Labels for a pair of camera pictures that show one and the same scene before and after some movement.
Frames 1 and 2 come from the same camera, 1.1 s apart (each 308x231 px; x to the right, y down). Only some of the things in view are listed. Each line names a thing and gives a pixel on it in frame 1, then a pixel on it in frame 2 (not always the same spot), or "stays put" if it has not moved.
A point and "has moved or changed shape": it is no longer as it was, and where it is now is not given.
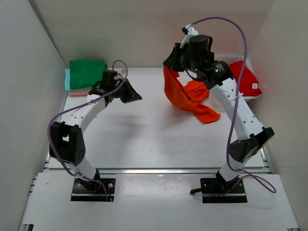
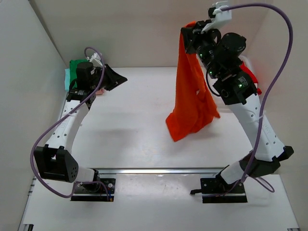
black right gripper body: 182,60 to 202,44
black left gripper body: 125,92 to 110,79
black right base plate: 213,191 stays put
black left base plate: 93,190 stays put
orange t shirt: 189,97 has moved or changed shape
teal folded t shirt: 67,82 stays put
